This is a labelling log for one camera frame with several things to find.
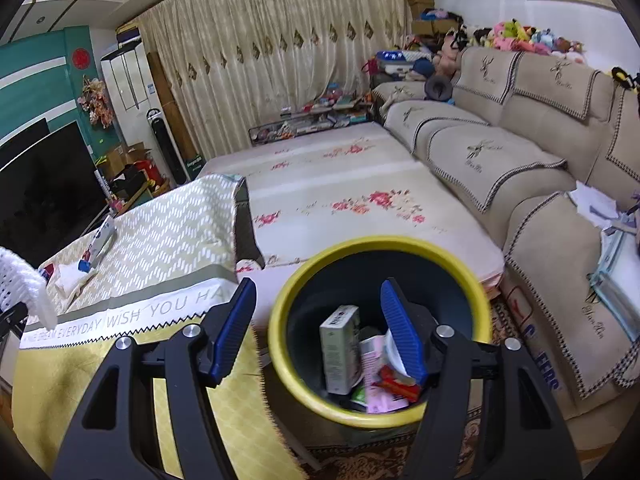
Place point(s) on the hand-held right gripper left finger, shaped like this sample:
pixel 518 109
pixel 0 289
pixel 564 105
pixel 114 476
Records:
pixel 232 330

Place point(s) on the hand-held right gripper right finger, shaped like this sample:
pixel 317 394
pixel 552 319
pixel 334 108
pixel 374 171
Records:
pixel 402 332

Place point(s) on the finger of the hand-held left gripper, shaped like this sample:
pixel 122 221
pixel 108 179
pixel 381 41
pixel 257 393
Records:
pixel 12 325

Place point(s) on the white foam net wrap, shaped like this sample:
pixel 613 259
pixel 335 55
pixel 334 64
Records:
pixel 20 275

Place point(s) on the red snack packet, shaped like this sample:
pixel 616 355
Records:
pixel 395 386

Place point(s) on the pink strawberry milk carton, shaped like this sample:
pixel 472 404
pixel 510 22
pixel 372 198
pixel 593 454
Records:
pixel 375 385

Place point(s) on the green paper box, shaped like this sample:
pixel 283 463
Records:
pixel 340 350

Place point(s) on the yellow rimmed dark bin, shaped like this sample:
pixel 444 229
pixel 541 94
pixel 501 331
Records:
pixel 320 280

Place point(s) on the crumpled white tissue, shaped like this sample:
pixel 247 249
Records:
pixel 72 277

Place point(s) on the table with patterned tablecloth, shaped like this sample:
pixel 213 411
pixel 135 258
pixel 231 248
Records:
pixel 165 230

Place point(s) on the blue white tissue pack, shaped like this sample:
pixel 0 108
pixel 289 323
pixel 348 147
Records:
pixel 101 240

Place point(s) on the black television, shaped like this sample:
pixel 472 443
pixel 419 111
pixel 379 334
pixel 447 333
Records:
pixel 45 190

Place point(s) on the floral floor mat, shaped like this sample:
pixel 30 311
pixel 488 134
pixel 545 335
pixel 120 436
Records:
pixel 340 180

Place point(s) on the black tower fan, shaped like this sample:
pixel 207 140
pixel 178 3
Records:
pixel 161 150

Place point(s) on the open cardboard boxes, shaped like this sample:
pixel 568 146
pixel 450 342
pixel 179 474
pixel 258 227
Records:
pixel 130 165

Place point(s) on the beige sofa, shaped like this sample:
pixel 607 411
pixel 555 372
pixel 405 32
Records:
pixel 500 160

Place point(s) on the papers and plastic sleeves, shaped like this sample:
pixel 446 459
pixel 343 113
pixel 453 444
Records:
pixel 612 260

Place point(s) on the low shelf with clutter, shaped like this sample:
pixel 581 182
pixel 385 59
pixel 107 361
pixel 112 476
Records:
pixel 310 117

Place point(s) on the artificial flower bunch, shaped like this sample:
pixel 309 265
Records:
pixel 97 102

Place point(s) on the dark grey neck pillow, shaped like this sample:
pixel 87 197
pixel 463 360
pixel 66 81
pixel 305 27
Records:
pixel 438 87

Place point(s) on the beige patterned curtain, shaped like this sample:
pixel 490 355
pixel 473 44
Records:
pixel 270 40

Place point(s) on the pile of plush toys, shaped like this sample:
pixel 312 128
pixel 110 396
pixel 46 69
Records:
pixel 520 35

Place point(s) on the stack of cardboard boxes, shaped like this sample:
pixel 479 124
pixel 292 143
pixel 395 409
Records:
pixel 422 5

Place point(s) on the yellow black plush toy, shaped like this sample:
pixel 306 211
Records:
pixel 625 79

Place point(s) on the red round wall ornament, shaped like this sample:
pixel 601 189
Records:
pixel 80 57

